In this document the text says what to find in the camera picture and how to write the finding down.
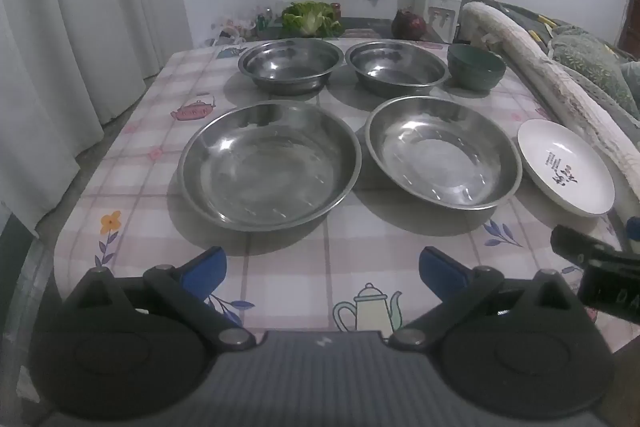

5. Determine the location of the green ceramic bowl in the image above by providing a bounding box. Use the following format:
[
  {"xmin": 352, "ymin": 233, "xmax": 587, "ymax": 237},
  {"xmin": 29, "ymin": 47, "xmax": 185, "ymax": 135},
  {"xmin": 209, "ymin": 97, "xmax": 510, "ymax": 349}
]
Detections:
[{"xmin": 446, "ymin": 44, "xmax": 507, "ymax": 90}]

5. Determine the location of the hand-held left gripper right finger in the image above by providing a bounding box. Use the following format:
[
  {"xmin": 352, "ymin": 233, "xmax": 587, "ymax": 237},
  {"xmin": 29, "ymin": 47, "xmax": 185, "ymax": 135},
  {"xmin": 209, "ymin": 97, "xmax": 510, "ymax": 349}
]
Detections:
[{"xmin": 387, "ymin": 246, "xmax": 583, "ymax": 353}]

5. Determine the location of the grey blanket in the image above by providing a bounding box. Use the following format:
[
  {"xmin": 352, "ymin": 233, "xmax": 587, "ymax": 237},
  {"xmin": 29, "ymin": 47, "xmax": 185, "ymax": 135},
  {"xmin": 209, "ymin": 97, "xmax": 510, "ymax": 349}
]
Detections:
[{"xmin": 492, "ymin": 0, "xmax": 568, "ymax": 32}]

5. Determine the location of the plastic bag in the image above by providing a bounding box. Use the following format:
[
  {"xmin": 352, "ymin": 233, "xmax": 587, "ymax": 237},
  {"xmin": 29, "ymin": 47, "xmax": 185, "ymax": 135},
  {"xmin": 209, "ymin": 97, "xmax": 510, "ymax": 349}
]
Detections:
[{"xmin": 209, "ymin": 13, "xmax": 253, "ymax": 46}]

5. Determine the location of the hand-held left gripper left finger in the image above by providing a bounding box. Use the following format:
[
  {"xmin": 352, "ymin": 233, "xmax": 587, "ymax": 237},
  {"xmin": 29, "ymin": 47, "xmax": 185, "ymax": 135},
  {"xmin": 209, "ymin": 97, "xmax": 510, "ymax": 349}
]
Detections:
[{"xmin": 62, "ymin": 246, "xmax": 257, "ymax": 353}]

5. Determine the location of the rolled white mat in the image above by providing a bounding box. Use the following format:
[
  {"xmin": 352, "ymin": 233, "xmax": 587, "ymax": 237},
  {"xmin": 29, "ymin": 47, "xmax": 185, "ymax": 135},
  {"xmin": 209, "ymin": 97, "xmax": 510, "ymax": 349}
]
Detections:
[{"xmin": 460, "ymin": 2, "xmax": 640, "ymax": 228}]

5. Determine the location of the brown wooden door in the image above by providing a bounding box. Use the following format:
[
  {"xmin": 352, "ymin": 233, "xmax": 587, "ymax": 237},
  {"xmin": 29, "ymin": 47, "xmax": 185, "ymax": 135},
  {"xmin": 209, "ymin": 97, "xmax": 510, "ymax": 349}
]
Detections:
[{"xmin": 617, "ymin": 0, "xmax": 640, "ymax": 60}]

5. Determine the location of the small steel bowl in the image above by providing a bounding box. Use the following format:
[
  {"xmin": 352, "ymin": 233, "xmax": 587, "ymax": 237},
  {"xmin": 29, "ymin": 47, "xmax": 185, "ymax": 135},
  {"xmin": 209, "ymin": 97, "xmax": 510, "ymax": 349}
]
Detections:
[
  {"xmin": 345, "ymin": 40, "xmax": 451, "ymax": 98},
  {"xmin": 238, "ymin": 38, "xmax": 346, "ymax": 96}
]

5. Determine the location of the dark side table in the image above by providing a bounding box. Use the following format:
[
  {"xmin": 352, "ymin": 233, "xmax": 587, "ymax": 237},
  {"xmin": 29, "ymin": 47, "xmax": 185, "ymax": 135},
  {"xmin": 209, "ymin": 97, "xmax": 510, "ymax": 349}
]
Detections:
[{"xmin": 240, "ymin": 16, "xmax": 448, "ymax": 44}]

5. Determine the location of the large steel plate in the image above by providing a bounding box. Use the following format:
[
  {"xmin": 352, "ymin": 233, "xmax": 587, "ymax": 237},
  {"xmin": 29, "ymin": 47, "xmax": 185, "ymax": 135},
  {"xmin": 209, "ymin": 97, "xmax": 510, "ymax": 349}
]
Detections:
[
  {"xmin": 365, "ymin": 96, "xmax": 523, "ymax": 210},
  {"xmin": 177, "ymin": 100, "xmax": 362, "ymax": 233}
]

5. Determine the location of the white printed plate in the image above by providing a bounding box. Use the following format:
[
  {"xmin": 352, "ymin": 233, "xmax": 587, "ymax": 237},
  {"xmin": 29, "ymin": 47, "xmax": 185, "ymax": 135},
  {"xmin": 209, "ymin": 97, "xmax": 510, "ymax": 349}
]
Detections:
[{"xmin": 517, "ymin": 119, "xmax": 616, "ymax": 218}]

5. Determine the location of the white water dispenser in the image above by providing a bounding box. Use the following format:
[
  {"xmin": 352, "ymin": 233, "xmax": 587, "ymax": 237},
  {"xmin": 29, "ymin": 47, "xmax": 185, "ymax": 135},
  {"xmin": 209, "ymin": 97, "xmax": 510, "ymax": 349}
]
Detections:
[{"xmin": 412, "ymin": 0, "xmax": 462, "ymax": 45}]

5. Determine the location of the white curtain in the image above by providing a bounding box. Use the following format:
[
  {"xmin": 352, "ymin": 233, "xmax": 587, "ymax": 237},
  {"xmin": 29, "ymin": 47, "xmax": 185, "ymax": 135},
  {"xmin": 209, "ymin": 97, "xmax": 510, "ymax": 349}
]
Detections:
[{"xmin": 0, "ymin": 0, "xmax": 193, "ymax": 238}]

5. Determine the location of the green patterned quilt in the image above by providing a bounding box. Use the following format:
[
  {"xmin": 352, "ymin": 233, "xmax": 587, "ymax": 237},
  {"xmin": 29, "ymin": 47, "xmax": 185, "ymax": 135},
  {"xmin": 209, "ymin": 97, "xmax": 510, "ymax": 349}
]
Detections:
[{"xmin": 547, "ymin": 24, "xmax": 640, "ymax": 118}]

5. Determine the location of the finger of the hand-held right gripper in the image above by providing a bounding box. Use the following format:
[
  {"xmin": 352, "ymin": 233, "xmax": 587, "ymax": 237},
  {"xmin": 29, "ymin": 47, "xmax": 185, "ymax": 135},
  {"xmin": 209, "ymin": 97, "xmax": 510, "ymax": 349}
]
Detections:
[{"xmin": 550, "ymin": 224, "xmax": 623, "ymax": 267}]

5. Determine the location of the checked printed tablecloth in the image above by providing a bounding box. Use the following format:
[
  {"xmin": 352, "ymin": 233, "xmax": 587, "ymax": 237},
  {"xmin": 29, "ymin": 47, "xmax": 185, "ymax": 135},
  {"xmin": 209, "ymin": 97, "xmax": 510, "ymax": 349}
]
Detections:
[{"xmin": 52, "ymin": 38, "xmax": 631, "ymax": 348}]

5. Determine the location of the napa cabbage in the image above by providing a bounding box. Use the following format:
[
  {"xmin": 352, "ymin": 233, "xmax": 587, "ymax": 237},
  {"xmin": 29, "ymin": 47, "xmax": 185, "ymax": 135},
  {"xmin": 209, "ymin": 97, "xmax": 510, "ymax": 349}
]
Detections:
[{"xmin": 281, "ymin": 1, "xmax": 345, "ymax": 38}]

